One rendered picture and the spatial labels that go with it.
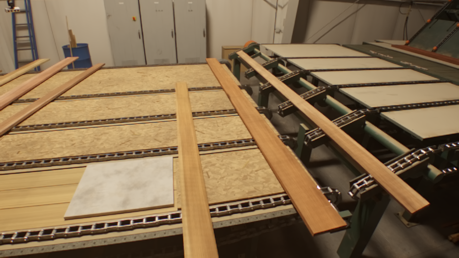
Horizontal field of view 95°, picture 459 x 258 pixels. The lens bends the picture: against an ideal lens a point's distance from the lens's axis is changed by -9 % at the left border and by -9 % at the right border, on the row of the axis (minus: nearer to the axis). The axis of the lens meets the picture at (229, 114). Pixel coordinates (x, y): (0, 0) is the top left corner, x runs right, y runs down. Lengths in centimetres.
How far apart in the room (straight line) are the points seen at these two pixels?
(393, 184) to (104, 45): 695
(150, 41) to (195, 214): 552
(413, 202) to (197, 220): 121
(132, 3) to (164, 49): 132
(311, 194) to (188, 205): 72
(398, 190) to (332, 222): 50
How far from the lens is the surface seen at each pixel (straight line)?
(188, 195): 143
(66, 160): 207
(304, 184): 156
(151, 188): 158
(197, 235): 126
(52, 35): 773
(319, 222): 139
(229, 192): 150
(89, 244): 144
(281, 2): 743
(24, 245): 162
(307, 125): 245
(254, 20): 735
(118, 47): 659
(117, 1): 646
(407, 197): 169
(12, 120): 292
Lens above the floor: 191
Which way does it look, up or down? 27 degrees down
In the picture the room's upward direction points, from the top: 1 degrees clockwise
